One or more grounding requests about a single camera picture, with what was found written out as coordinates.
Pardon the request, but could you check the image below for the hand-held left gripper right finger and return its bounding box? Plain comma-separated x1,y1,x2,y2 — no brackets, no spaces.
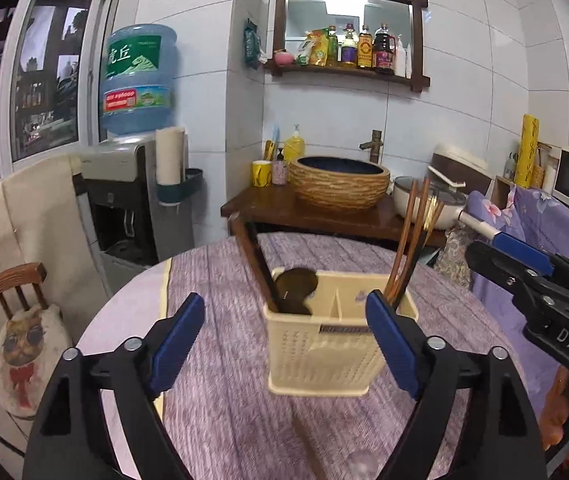
365,289,548,480

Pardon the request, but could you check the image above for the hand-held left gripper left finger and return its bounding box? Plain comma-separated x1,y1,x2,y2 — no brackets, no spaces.
23,292,206,480

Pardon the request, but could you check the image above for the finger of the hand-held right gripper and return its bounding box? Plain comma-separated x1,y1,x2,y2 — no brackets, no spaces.
466,241,540,297
492,232,569,286

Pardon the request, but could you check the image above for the dark gold-banded chopstick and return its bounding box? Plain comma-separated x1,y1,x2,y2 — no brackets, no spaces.
405,200,445,308
399,197,439,307

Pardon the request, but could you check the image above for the cream plastic utensil holder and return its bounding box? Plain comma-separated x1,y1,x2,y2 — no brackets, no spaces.
263,267,419,395

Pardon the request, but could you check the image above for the purple floral cloth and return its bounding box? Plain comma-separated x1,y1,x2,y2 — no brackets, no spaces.
465,185,569,411

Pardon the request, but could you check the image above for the grey patterned cloth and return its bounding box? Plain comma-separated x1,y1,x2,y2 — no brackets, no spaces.
435,225,475,288

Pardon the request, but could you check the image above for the wooden crate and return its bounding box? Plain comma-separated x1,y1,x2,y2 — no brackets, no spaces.
492,175,515,206

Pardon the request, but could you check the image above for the yellow wrap roll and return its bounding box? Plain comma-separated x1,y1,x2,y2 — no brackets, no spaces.
515,114,539,188

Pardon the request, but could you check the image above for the white brown rice cooker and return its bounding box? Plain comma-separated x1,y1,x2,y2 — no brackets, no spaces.
429,144,493,196

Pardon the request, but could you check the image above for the wide brown chopstick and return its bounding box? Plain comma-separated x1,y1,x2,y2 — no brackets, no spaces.
228,212,271,306

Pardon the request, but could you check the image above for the clear round glass object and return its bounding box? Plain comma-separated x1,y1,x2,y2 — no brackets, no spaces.
347,452,380,480

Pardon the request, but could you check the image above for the grey water dispenser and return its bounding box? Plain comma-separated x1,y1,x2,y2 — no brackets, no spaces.
80,137,195,273

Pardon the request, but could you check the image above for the cat print cushion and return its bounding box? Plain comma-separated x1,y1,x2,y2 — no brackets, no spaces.
0,305,78,418

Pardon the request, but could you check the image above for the wicker sink basin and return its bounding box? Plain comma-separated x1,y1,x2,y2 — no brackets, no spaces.
289,155,391,211

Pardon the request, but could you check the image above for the bronze faucet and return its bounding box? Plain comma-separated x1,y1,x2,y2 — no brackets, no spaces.
359,130,383,163

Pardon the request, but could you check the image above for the wooden sink counter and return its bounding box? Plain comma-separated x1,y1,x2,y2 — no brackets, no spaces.
220,185,448,251

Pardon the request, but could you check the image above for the small wooden chair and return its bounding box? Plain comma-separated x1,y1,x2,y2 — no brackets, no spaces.
0,262,48,318

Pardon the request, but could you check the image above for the beige cloth cover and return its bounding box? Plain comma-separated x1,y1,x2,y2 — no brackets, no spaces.
0,155,115,356

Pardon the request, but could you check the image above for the cream paper roll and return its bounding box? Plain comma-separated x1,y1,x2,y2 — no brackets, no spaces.
156,127,186,187

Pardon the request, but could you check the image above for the pink soap dispenser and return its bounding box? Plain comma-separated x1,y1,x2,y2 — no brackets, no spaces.
272,149,290,186

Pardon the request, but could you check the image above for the yellow detergent bottle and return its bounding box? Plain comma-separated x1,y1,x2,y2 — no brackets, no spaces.
283,125,306,162

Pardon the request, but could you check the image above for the white squeeze bottle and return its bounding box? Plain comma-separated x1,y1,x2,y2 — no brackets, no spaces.
395,35,413,78

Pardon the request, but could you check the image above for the dark soy sauce bottle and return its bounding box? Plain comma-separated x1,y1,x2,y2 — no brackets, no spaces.
372,23,396,72

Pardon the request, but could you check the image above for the yellow label bottle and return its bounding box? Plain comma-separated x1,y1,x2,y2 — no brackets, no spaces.
357,25,373,68

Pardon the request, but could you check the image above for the purple label oil bottle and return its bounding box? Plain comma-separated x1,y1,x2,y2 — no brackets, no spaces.
341,23,358,66

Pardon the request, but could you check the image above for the blue water jug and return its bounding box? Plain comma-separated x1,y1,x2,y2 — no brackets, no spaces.
98,24,178,136

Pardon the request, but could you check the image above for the yellow seasoning packet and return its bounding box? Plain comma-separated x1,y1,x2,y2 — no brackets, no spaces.
309,29,331,67

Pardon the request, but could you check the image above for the green white packet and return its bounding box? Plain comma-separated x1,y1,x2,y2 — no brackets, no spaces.
295,35,315,66

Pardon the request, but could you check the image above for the green hanging packet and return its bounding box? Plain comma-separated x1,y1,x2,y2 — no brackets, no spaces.
243,19,261,68

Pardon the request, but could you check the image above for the white framed window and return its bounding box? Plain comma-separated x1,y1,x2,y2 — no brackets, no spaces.
0,0,125,176

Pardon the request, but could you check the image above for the wooden framed mirror shelf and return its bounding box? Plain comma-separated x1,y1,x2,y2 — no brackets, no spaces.
263,0,431,95

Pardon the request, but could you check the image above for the dark teal wall holder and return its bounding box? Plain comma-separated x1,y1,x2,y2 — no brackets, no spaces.
157,167,204,208

